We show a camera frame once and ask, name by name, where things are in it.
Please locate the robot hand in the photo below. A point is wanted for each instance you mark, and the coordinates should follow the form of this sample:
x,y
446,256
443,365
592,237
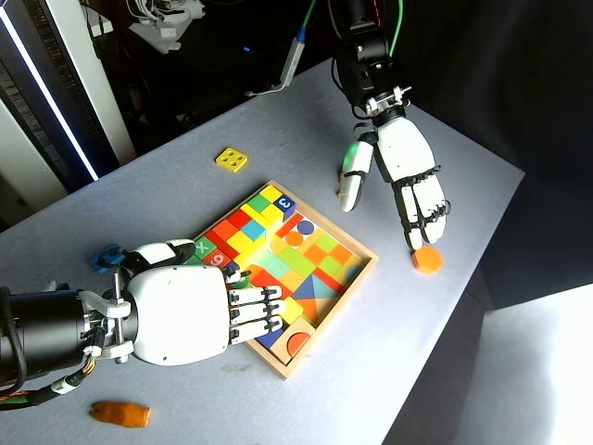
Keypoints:
x,y
180,315
405,148

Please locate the blue toy block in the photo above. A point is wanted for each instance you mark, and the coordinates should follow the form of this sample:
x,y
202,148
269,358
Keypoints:
x,y
103,259

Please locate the orange hexagon block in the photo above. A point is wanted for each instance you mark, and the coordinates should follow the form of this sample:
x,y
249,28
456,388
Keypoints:
x,y
428,262

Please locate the yellow four-hole block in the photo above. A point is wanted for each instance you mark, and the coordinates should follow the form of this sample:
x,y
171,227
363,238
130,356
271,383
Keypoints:
x,y
231,160

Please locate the yellow wooden cube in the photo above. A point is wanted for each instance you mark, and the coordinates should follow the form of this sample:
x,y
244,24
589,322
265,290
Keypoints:
x,y
294,311

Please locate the orange carrot-shaped toy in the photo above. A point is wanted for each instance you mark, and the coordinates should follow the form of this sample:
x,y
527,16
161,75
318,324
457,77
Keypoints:
x,y
120,413

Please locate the wooden puzzle tray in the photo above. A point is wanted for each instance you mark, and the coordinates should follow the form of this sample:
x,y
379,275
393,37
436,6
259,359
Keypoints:
x,y
361,266

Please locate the grey usb adapter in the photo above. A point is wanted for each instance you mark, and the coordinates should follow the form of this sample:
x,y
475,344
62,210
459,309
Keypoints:
x,y
293,58

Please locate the white cabinet panel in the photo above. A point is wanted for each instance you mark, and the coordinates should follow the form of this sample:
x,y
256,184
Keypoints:
x,y
23,162

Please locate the white pillar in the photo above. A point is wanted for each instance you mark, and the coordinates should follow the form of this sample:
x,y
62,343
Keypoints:
x,y
92,92

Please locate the black frame with light strip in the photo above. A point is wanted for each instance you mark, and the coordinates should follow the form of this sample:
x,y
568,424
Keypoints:
x,y
46,60

